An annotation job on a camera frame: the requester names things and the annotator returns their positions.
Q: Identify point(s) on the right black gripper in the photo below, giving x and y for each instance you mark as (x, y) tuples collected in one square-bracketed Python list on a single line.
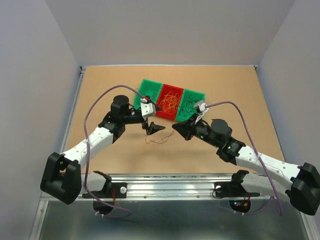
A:
[(186, 128)]

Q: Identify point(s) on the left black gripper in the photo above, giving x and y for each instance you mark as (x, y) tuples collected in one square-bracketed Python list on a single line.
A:
[(152, 128)]

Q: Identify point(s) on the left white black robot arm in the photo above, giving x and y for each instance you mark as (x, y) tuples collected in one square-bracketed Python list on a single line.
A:
[(63, 178)]

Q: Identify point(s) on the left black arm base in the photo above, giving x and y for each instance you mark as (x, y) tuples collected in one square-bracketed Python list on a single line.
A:
[(117, 190)]

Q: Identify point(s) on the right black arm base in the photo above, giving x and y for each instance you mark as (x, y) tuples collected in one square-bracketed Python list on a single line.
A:
[(225, 188)]

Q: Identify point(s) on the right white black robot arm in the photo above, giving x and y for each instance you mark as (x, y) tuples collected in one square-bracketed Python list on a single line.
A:
[(297, 184)]

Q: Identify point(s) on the red plastic bin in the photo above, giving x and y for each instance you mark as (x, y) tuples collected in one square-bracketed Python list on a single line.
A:
[(169, 100)]

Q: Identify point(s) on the near green plastic bin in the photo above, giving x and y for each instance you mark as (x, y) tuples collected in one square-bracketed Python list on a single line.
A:
[(150, 88)]

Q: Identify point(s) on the green plastic bin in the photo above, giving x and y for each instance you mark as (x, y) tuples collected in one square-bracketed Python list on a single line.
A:
[(186, 108), (150, 88)]

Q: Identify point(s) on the far green plastic bin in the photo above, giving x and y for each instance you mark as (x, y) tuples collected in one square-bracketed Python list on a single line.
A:
[(186, 108)]

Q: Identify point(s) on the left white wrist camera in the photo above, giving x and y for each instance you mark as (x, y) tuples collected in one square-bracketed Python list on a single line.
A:
[(147, 107)]

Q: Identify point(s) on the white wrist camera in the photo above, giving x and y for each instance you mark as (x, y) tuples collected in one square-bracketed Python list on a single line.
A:
[(147, 107), (201, 109)]

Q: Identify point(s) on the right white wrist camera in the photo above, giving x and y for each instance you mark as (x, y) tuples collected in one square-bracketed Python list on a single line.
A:
[(201, 109)]

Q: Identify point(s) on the aluminium frame rail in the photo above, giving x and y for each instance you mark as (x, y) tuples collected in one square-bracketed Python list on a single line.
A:
[(172, 206)]

